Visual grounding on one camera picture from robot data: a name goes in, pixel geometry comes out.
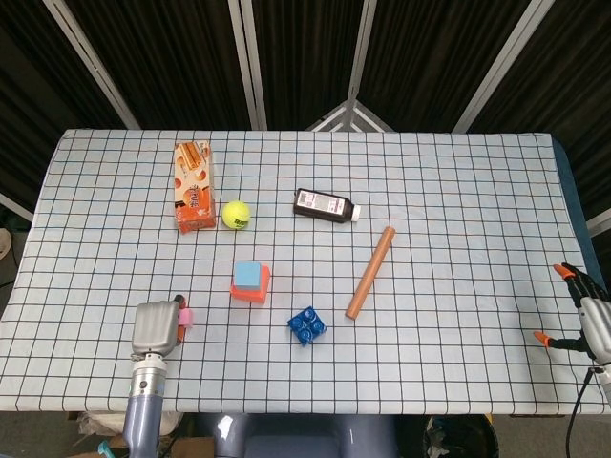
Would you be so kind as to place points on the cardboard box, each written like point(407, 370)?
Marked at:
point(186, 447)

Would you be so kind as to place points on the white round object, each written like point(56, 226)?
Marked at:
point(5, 244)

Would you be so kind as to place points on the small pink cube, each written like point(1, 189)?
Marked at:
point(188, 318)

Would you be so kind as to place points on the blue table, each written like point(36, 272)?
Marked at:
point(575, 200)

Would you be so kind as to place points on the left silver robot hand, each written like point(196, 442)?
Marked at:
point(153, 329)

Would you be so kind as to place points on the grey-blue robot torso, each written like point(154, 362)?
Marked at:
point(296, 436)

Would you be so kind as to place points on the checkered tablecloth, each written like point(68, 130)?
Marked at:
point(429, 286)

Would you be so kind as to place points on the wooden cylinder rod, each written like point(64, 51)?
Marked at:
point(371, 271)

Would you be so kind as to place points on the yellow tennis ball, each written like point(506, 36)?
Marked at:
point(236, 215)

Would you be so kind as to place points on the brown bottle white cap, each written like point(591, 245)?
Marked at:
point(320, 204)

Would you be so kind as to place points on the dark folding screen white frames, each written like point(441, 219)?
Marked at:
point(305, 62)

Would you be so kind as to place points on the large orange-red cube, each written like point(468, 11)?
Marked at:
point(250, 297)

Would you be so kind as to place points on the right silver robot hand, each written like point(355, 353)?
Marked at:
point(596, 329)

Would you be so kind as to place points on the medium light blue cube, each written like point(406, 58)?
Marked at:
point(247, 276)

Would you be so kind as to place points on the white plastic bag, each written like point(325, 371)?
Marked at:
point(100, 422)

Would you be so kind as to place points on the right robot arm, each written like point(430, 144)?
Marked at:
point(605, 386)

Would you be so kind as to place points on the teal plastic piece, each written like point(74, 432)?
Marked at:
point(104, 449)

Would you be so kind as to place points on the orange snack box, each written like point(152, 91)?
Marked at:
point(193, 191)

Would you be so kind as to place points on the dark blue studded brick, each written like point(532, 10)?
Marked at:
point(306, 326)

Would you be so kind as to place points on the black trash bin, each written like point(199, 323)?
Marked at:
point(458, 436)

